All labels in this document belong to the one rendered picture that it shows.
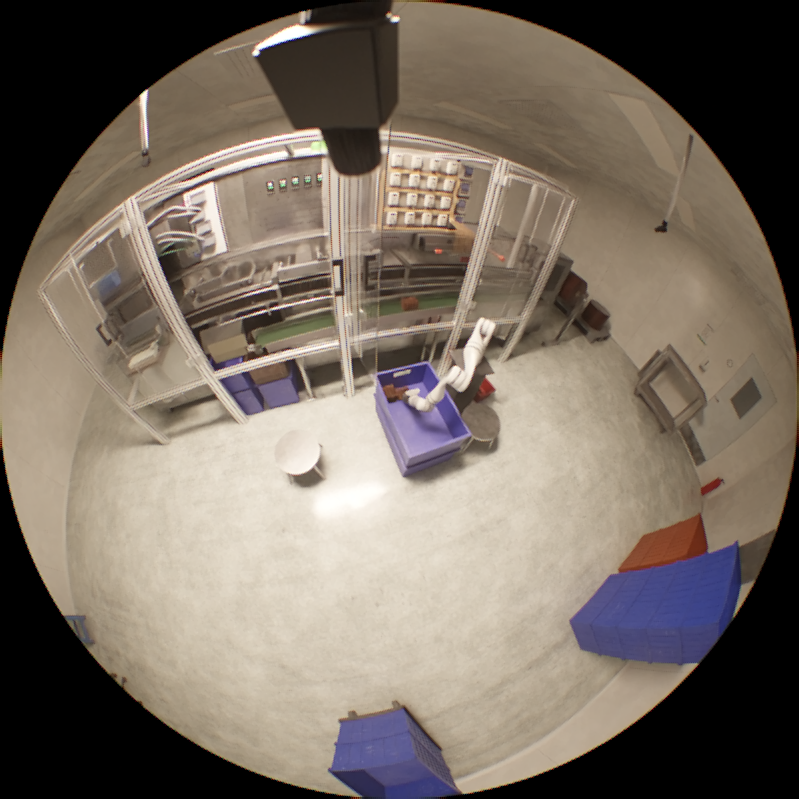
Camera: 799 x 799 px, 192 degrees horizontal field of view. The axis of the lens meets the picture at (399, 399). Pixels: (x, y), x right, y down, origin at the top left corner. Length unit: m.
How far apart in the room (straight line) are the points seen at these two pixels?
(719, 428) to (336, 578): 5.65
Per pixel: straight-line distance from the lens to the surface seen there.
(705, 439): 5.45
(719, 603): 1.79
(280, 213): 1.73
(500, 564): 1.80
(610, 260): 5.54
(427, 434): 1.56
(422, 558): 1.62
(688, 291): 5.14
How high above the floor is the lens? 1.59
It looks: 55 degrees down
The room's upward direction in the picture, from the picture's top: 9 degrees clockwise
